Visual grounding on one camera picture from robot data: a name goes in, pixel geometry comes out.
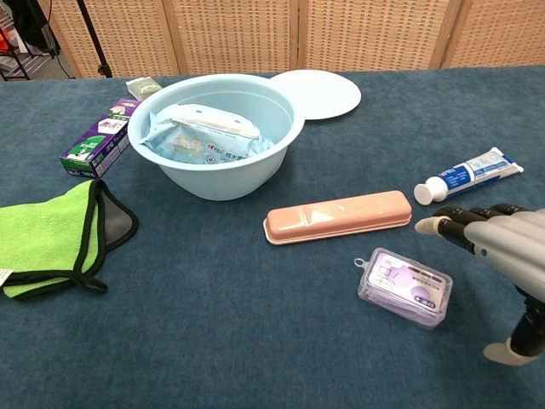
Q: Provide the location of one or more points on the light blue plastic basin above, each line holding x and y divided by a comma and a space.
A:
221, 183

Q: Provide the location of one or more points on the transparent box with purple contents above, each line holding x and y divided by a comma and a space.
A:
404, 285

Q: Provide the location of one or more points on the purple toothpaste carton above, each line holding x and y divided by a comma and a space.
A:
102, 140

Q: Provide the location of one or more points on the small green white box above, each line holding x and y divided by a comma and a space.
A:
142, 88

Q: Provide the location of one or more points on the woven wooden folding screen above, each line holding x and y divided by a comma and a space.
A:
234, 34

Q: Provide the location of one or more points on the green microfibre cloth black trim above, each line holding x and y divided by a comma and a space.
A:
42, 230

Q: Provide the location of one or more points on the blue white toothpaste tube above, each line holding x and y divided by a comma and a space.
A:
464, 174

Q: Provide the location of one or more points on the dark blue table mat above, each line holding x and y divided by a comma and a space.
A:
255, 341

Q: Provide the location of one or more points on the wet wipes pack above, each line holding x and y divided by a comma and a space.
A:
191, 145

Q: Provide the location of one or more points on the black metal rack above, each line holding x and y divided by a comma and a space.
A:
17, 64

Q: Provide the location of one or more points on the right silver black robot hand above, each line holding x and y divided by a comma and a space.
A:
511, 243

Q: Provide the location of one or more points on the black hanging garment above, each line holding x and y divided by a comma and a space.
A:
34, 21

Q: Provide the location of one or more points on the black tripod stand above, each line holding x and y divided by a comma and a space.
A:
91, 34

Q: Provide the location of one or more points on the pink toothbrush case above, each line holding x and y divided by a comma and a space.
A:
340, 217

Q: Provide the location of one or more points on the white round plate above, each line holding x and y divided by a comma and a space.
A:
328, 93

